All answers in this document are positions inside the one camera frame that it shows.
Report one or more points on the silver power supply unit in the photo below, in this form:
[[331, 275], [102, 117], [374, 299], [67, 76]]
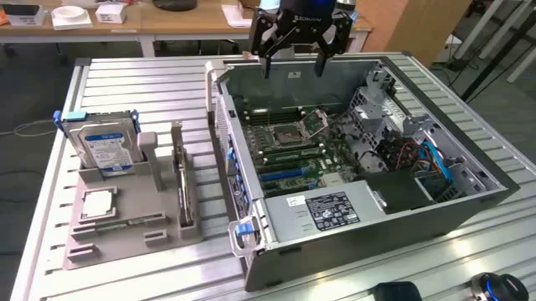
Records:
[[293, 213]]

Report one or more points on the black 3D mouse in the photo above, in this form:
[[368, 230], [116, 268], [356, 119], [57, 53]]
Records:
[[490, 288]]

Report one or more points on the small white box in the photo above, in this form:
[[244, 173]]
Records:
[[112, 14]]

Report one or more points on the metal socket cover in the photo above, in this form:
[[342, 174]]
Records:
[[316, 122]]

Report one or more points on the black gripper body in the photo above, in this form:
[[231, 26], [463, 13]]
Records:
[[308, 19]]

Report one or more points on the white paper sheets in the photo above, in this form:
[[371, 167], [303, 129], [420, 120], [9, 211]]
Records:
[[239, 17]]

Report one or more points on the wooden desk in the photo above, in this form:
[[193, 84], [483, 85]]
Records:
[[189, 22]]

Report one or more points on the black slanted pole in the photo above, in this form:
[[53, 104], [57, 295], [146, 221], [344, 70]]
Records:
[[502, 62]]

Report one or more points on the perforated silver drive cage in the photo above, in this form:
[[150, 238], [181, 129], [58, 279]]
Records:
[[374, 116]]

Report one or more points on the silver metal disk bay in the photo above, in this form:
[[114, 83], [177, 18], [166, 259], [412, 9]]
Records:
[[464, 175]]

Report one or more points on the blue case latch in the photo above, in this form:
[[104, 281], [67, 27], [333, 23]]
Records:
[[245, 228]]

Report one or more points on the white desk frame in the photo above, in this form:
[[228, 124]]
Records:
[[522, 66]]

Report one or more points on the silver CPU chip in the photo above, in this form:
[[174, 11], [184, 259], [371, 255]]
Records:
[[97, 203]]

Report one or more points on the black rounded device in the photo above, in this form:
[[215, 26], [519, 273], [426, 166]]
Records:
[[398, 291]]

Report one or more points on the hard disk with blue carrier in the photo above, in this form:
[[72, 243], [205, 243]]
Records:
[[105, 147]]

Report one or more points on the long PCIe expansion slot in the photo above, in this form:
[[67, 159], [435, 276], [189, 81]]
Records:
[[281, 175]]

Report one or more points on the green RAM stick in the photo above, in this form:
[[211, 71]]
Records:
[[113, 225], [293, 154]]

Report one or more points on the wooden cabinet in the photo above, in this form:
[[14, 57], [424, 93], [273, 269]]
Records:
[[419, 28]]

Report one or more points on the black round object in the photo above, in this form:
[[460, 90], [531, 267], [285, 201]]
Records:
[[174, 4]]

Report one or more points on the white box with dark lid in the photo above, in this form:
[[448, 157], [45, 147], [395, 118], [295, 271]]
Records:
[[25, 14]]

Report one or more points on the grey printed parts rack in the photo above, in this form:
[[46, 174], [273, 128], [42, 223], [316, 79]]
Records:
[[138, 219]]

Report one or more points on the open dark PC case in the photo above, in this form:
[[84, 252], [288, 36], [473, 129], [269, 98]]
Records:
[[378, 251]]

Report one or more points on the graphics card with metal bracket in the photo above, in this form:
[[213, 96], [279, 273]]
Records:
[[184, 175]]

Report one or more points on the black plastic shroud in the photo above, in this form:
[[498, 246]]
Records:
[[398, 191]]

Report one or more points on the green motherboard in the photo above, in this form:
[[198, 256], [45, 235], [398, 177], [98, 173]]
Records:
[[323, 169]]

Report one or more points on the CPU socket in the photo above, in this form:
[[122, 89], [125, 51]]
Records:
[[289, 135]]

